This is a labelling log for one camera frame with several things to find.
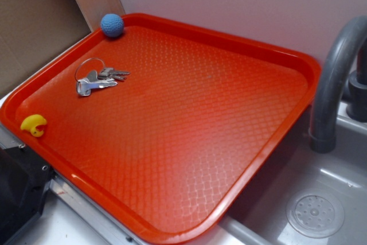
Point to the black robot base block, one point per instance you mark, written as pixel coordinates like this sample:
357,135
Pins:
25,181

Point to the blue textured ball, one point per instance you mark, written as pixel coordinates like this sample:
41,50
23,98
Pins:
112,25

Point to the large silver key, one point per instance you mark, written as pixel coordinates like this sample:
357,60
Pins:
84,86

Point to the grey small key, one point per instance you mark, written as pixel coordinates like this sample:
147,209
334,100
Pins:
111,73

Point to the yellow rubber duck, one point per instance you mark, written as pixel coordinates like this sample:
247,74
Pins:
34,124

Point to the orange plastic tray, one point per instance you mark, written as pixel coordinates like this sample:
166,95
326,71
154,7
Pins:
168,150

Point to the grey curved faucet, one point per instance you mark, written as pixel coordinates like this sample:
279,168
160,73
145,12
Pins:
341,61

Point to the grey sink basin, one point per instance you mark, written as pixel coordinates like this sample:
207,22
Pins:
258,216

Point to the sink drain strainer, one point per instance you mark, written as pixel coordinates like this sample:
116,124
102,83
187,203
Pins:
315,213

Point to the dark faucet handle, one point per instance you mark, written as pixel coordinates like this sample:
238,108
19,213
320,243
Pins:
356,109

